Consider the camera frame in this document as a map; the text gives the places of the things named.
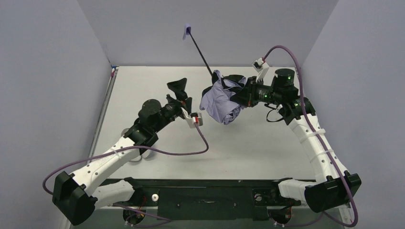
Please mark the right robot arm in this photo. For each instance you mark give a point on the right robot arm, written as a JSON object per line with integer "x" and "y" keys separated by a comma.
{"x": 333, "y": 181}

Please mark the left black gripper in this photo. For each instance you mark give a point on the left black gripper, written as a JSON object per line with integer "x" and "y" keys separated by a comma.
{"x": 176, "y": 100}

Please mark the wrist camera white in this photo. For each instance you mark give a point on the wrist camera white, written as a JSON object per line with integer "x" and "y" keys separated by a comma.
{"x": 261, "y": 67}
{"x": 193, "y": 119}

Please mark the lavender umbrella case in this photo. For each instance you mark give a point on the lavender umbrella case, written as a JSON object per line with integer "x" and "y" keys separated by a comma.
{"x": 147, "y": 155}

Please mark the lavender umbrella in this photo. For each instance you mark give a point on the lavender umbrella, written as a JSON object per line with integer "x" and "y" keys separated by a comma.
{"x": 216, "y": 99}

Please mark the aluminium frame rail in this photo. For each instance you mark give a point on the aluminium frame rail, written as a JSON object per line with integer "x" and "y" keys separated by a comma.
{"x": 223, "y": 197}

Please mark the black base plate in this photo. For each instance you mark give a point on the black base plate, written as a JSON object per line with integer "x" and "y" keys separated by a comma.
{"x": 256, "y": 213}

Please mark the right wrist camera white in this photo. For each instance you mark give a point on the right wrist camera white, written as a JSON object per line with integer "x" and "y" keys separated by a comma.
{"x": 261, "y": 67}

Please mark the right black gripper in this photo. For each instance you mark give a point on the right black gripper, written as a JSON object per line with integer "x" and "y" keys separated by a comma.
{"x": 243, "y": 94}

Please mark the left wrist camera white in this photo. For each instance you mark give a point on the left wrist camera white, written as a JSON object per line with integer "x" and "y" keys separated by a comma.
{"x": 193, "y": 119}

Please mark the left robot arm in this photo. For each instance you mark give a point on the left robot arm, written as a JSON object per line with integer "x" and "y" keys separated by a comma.
{"x": 74, "y": 193}

